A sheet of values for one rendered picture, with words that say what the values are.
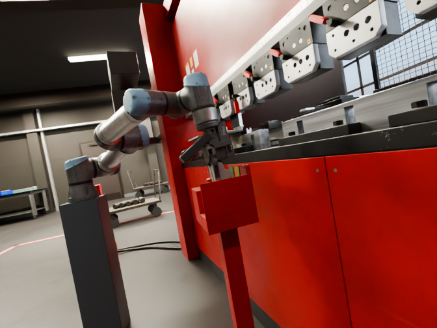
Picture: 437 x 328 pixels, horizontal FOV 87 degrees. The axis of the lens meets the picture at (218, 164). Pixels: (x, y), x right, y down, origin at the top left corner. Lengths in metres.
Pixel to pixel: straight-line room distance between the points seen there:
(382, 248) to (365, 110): 0.36
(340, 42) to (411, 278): 0.60
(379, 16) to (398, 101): 0.21
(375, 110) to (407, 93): 0.08
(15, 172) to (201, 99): 9.58
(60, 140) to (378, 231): 9.35
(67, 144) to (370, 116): 9.17
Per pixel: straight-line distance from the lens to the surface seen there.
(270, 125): 1.43
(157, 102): 0.72
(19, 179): 10.05
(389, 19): 0.78
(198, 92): 0.70
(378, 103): 0.74
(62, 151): 9.49
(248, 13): 1.20
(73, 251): 1.45
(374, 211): 0.65
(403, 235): 0.63
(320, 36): 0.91
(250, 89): 1.16
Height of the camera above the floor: 0.88
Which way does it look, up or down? 2 degrees down
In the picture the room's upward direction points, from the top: 10 degrees counter-clockwise
